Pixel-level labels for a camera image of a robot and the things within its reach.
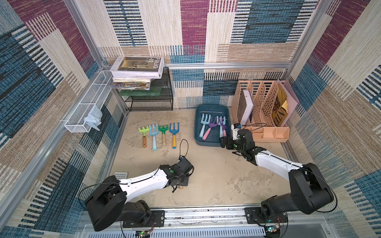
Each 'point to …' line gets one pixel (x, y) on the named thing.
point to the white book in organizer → (249, 106)
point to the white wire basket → (93, 97)
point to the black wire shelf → (153, 103)
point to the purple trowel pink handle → (211, 125)
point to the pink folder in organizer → (292, 99)
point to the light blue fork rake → (153, 133)
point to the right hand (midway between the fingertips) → (225, 137)
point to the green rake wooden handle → (163, 129)
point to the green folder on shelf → (154, 90)
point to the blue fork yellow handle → (174, 131)
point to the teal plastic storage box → (216, 110)
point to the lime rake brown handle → (144, 130)
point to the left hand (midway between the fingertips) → (184, 178)
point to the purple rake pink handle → (222, 124)
